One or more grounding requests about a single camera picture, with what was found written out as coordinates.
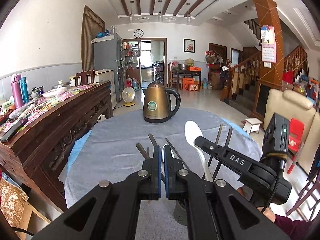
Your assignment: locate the black utensil holder cup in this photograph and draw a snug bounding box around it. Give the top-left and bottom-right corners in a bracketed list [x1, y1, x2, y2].
[174, 200, 188, 226]

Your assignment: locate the white plastic spoon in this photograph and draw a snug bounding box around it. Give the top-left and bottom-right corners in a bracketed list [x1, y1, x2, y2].
[184, 120, 214, 183]

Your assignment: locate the person right hand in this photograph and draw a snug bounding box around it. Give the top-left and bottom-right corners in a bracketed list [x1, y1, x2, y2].
[237, 186, 276, 223]

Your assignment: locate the small white stool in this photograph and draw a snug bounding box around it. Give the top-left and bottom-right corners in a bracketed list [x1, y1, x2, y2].
[242, 118, 263, 134]

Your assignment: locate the grey tablecloth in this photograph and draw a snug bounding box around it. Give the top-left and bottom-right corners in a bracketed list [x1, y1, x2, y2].
[58, 107, 263, 240]

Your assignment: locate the red plastic child chair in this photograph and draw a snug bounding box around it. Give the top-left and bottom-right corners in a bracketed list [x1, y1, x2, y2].
[287, 118, 305, 174]

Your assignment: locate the beige sofa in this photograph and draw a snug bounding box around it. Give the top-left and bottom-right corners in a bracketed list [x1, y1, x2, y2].
[263, 88, 320, 176]

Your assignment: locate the carved wooden sideboard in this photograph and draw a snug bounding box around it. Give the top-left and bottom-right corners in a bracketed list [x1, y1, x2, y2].
[1, 81, 113, 211]

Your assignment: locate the wooden stair railing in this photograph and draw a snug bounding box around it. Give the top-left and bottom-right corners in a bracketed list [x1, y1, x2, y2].
[220, 45, 309, 102]

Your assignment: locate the bronze electric kettle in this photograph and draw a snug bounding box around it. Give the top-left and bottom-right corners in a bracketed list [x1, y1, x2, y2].
[143, 81, 181, 124]

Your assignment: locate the small white electric fan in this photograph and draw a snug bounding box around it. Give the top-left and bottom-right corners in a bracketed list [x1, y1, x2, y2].
[121, 87, 135, 107]

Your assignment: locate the black smartphone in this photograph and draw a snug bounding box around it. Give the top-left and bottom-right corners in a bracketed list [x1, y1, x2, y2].
[1, 118, 28, 143]

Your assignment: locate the dark wooden side table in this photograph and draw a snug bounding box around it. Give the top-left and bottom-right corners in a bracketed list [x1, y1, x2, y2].
[172, 67, 202, 90]

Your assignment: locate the purple thermos bottle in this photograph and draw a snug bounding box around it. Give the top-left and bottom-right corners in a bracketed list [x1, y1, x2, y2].
[11, 74, 24, 108]

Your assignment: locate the blue thermos bottle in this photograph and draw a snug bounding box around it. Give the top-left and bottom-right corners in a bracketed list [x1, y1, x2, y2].
[20, 76, 29, 104]

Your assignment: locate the grey refrigerator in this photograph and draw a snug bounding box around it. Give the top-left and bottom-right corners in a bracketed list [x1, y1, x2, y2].
[91, 33, 126, 102]

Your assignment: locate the wall calendar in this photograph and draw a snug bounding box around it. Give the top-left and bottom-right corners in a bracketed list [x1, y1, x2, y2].
[260, 25, 277, 63]

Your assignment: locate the framed wall picture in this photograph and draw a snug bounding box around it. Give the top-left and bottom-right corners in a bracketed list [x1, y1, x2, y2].
[184, 38, 195, 53]

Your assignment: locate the round wall clock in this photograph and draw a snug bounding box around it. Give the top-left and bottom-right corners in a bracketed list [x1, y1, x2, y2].
[133, 29, 144, 38]

